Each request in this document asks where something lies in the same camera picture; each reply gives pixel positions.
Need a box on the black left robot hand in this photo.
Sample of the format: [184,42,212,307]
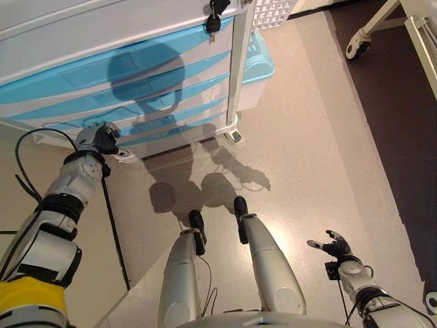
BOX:
[74,122,122,156]

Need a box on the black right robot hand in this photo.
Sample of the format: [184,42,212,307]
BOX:
[306,229,353,261]

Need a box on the blue white cart drawer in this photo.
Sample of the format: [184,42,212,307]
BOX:
[13,71,231,129]
[115,111,229,148]
[0,49,233,120]
[0,15,236,107]
[78,95,229,137]

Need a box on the silver right robot leg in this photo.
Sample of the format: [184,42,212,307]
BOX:
[233,195,307,317]

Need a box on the black floor edge strip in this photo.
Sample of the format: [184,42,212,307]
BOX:
[100,170,132,291]

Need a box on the grey robot torso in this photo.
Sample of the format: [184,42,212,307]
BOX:
[177,309,346,328]

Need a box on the bed caster wheel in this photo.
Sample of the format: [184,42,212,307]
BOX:
[344,32,371,61]
[425,290,437,316]

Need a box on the white medical cart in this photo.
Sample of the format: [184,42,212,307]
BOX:
[0,0,298,162]

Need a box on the black key bunch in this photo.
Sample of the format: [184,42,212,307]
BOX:
[204,0,231,44]

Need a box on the blue lidded waste bin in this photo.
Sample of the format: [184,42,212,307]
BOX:
[237,32,276,112]

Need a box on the perforated white side shelf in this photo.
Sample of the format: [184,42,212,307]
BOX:
[251,0,298,33]

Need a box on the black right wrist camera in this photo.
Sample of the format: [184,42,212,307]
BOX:
[324,261,341,282]

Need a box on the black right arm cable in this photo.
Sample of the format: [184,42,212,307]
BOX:
[337,276,353,326]

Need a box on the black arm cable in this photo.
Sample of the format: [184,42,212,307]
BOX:
[14,128,83,206]
[337,276,353,326]

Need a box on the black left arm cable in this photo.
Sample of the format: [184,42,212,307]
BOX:
[14,128,83,206]

